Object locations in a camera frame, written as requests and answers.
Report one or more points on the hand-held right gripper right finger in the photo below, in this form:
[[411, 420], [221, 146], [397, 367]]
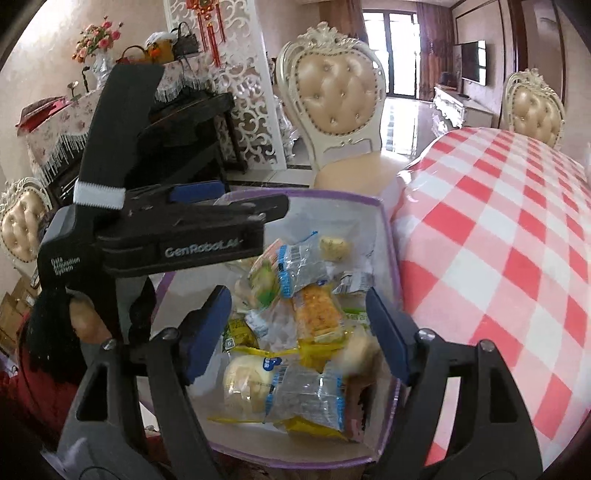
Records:
[[390, 337]]

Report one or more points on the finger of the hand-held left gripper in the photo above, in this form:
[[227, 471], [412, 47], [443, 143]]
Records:
[[194, 191], [258, 207]]

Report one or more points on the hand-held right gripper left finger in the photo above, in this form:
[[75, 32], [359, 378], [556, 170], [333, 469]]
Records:
[[207, 337]]

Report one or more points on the round bread packet yellow trim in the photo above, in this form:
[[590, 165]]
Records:
[[244, 381]]

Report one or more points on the clear blue printed snack packet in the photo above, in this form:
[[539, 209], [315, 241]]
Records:
[[300, 263]]

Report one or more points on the small cake pieces packet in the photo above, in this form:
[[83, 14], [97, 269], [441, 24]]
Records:
[[333, 248]]

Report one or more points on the purple bag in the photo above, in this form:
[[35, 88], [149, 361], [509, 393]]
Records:
[[351, 221]]

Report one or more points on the person's left forearm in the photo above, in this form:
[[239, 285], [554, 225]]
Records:
[[46, 332]]

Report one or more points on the person's left hand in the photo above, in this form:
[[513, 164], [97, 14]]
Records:
[[87, 318]]

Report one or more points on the black upright piano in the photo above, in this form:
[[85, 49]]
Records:
[[184, 138]]

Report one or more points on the white lattice screen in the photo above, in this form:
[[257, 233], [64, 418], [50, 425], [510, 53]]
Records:
[[251, 129]]

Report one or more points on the cream tufted dining chair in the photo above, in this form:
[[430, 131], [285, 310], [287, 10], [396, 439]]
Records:
[[21, 226], [535, 110], [339, 97]]

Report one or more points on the cardboard box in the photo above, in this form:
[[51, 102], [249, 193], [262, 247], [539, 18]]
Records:
[[14, 314]]

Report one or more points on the floral fringed cloth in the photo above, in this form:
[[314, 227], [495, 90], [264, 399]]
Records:
[[51, 134]]

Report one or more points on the black handbag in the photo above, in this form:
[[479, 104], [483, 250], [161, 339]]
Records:
[[184, 44]]

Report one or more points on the white and orange bag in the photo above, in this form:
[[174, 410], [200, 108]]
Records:
[[159, 46]]

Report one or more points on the red basket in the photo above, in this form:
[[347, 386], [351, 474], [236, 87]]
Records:
[[131, 55]]

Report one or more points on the silver vase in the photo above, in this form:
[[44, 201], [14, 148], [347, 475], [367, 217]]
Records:
[[101, 71]]

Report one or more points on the red gift box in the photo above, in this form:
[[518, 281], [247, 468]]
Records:
[[41, 113]]

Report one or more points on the red garment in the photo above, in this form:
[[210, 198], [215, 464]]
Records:
[[37, 392]]

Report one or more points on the pink flower bouquet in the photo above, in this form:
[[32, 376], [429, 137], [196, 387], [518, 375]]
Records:
[[99, 39]]

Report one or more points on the balcony glass door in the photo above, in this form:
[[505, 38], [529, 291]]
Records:
[[392, 55]]

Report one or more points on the white television cabinet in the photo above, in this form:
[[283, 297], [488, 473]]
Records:
[[461, 106]]

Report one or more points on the brown curtain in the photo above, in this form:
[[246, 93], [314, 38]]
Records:
[[436, 50]]

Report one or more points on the flat screen television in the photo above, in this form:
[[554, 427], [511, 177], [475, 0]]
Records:
[[471, 62]]

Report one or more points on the red knot wall ornament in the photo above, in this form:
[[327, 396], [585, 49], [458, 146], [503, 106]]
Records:
[[210, 27]]

